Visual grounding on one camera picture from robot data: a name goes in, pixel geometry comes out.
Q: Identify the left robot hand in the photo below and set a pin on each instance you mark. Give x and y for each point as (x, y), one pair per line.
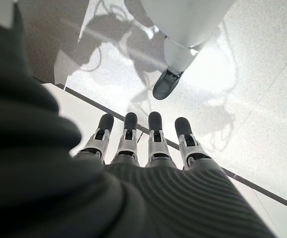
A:
(108, 198)

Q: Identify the robot left leg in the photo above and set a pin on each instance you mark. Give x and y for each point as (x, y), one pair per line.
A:
(183, 29)

